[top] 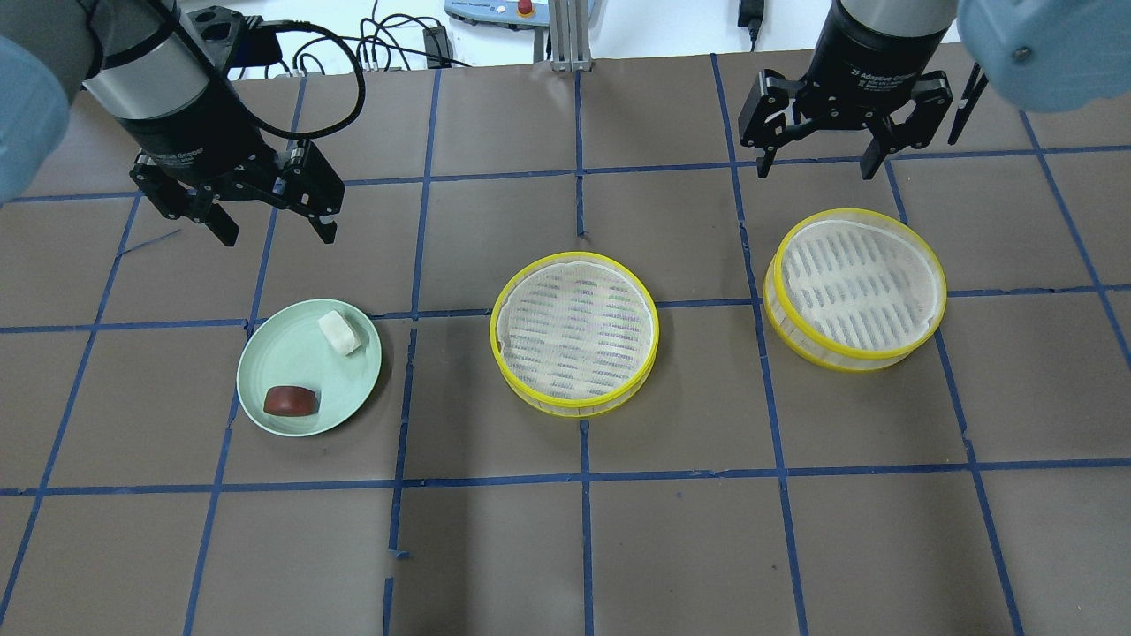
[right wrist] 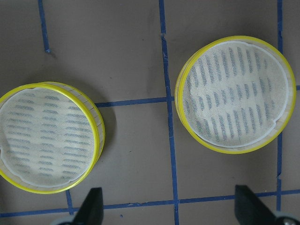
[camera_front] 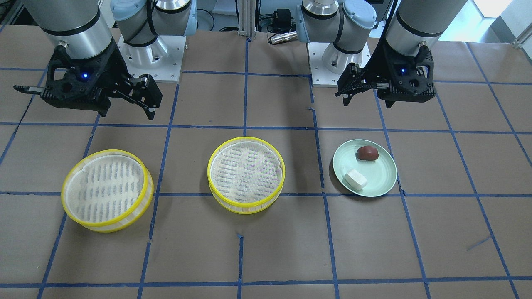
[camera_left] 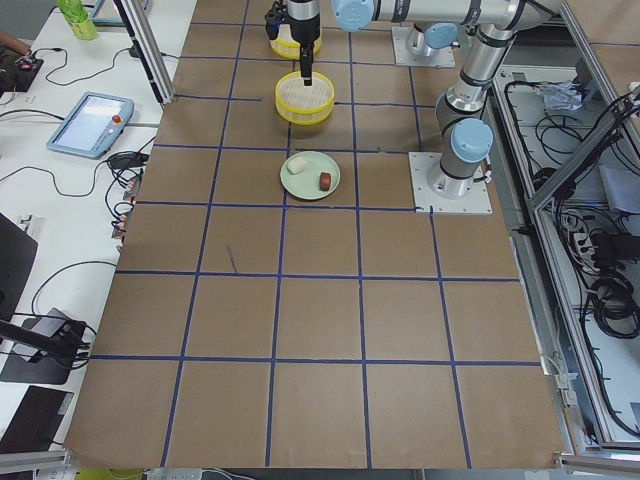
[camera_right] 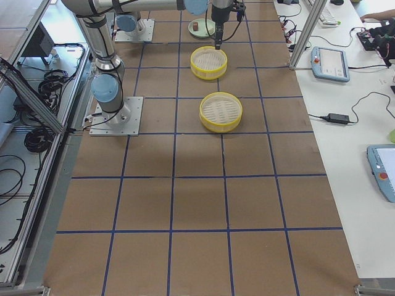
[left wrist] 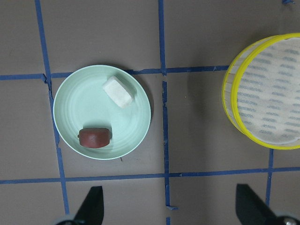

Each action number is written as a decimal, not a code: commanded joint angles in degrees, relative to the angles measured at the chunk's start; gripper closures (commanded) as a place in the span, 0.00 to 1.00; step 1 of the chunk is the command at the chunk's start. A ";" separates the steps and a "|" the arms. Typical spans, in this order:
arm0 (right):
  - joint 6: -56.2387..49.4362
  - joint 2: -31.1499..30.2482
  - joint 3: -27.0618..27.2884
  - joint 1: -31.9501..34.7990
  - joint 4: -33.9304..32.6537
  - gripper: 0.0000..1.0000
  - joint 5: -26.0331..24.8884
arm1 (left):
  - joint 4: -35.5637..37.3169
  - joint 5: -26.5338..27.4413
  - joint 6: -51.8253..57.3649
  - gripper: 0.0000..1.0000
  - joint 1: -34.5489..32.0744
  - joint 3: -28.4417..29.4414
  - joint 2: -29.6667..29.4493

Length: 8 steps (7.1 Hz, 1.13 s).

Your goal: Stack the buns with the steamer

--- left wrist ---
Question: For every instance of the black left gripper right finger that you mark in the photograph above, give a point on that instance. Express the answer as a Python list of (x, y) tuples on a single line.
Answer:
[(250, 209)]

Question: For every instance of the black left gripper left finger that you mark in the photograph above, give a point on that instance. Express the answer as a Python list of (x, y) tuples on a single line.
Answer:
[(91, 211)]

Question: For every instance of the brown steamed bun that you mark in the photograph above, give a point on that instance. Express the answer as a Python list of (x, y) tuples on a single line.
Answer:
[(94, 137)]

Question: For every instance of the white steamed bun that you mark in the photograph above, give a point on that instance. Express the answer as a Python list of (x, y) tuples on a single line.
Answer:
[(118, 92)]

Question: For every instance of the yellow steamer basket middle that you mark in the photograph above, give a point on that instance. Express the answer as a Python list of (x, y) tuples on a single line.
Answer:
[(261, 92)]

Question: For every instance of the mint green plate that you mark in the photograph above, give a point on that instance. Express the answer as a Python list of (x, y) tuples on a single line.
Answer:
[(80, 102)]

